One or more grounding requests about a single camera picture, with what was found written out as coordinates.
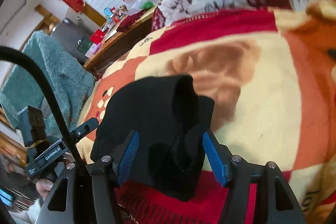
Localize green box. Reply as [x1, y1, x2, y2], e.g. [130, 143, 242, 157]
[77, 38, 92, 55]

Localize red cream printed blanket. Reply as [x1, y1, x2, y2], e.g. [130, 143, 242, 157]
[77, 0, 336, 224]

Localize red gift box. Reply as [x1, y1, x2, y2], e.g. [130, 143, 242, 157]
[89, 29, 105, 44]

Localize teal fuzzy blanket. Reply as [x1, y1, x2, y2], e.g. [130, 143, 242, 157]
[0, 31, 95, 135]

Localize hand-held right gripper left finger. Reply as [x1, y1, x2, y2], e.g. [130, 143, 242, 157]
[34, 130, 141, 224]

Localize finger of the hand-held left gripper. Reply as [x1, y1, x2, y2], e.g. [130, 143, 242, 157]
[69, 118, 100, 144]

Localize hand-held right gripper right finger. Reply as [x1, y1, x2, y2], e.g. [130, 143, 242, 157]
[202, 130, 306, 224]

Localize black pants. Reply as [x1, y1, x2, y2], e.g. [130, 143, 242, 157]
[91, 74, 215, 202]

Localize person's left hand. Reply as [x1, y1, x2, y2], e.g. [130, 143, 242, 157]
[35, 179, 55, 199]

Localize black cable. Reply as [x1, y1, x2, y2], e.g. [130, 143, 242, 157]
[0, 46, 91, 174]

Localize wooden chair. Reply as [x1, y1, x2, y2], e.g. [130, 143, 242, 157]
[0, 109, 27, 161]

